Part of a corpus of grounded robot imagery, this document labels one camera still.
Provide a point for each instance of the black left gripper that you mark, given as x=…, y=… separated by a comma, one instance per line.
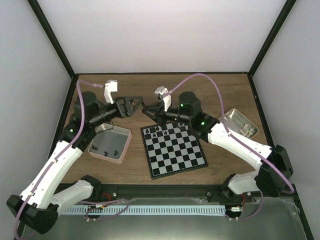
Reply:
x=128, y=101

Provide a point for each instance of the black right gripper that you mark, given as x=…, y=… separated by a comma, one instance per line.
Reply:
x=159, y=118

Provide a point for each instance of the pink tray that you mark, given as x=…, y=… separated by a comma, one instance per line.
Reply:
x=110, y=137

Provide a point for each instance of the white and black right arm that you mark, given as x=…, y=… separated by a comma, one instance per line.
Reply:
x=272, y=166

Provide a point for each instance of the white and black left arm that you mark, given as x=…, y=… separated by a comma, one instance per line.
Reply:
x=39, y=206

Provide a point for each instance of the pile of black chess pieces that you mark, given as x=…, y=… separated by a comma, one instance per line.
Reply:
x=105, y=153

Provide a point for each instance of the pile of white chess pieces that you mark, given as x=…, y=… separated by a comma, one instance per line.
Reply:
x=241, y=125

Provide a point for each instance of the black and silver chessboard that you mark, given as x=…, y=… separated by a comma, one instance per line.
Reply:
x=174, y=153

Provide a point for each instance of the gold metal tin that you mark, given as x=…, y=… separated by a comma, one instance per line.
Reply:
x=233, y=111

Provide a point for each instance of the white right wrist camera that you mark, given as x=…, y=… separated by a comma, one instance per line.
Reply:
x=163, y=95

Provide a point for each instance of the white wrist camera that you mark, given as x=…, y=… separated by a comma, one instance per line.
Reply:
x=111, y=86
x=163, y=95

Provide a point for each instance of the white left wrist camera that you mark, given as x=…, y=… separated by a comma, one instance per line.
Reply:
x=111, y=86

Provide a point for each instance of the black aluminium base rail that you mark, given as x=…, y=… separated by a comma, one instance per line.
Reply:
x=215, y=193

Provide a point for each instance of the black frame post left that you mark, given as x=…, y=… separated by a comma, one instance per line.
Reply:
x=42, y=19

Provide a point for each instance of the black frame post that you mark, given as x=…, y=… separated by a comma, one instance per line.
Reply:
x=42, y=19
x=280, y=20

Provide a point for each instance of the light blue slotted cable duct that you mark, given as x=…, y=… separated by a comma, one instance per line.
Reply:
x=150, y=210

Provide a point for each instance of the black frame post right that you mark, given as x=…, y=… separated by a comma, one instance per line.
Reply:
x=280, y=20

